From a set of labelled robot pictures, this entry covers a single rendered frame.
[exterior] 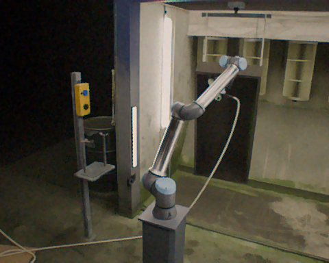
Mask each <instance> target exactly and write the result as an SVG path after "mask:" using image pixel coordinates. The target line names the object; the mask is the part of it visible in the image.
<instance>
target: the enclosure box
mask: <svg viewBox="0 0 329 263"><path fill-rule="evenodd" d="M226 69H227V67H222V66H221V65H220V63H219V62H202V64H200V65H199V67H198V68H197V70H196V71H195V99H194V101H196V100H198V99H199V97H200V96H201V95H202V94H204V93H205V91H206V90H207V89H208V88H209V87H210V84H209V83H208V80H209V79H208V76H207V75H210V78H211V79H215V77H218V76H220V75H221V74H222V73H223V72H224V71H225V70H226ZM262 69H263V66H256V65H247V66H246V69H244V70H240V71H239V72H238V74H237V76H236V78H235V80H234V82H233V83H232V84H233V85H232V86H231V88H230V89H228V88H226V87H225V88H226V89H225V92H226V93H229V95H232V96H234V97H236V98H237V99H238V100H239V103H240V106H239V113H238V115H237V120H236V124H235V126H234V130H233V133H232V136H231V138H230V141H229V143H228V147H227V148H226V150H225V152H224V154H223V155H222V153H223V150H224V149H225V147H226V144H227V142H228V138H229V136H230V134H231V131H232V128H233V124H234V120H235V118H236V114H237V107H238V102H237V100H236V99H234V98H229V97H225V96H221V100H220V101H217V100H216V99H215V98H214V99H213V100H212V101H211V102H210V104H209V105H208V106H206V108H205V112H204V113H203V114H202V115H201V116H200V117H199V118H195V150H194V167H193V174H194V175H199V176H202V177H208V178H209V177H210V175H211V173H212V172H213V171H214V169H215V167H216V165H217V162H218V160H219V159H220V157H221V155H222V159H221V160H220V162H219V164H218V166H217V167H216V170H215V172H214V173H213V175H212V177H211V178H215V179H221V180H225V181H235V182H238V183H242V184H248V179H249V169H250V164H251V158H252V150H253V146H254V136H255V127H256V119H257V114H258V100H259V96H260V83H261V78H262V73H263V71H262Z"/></svg>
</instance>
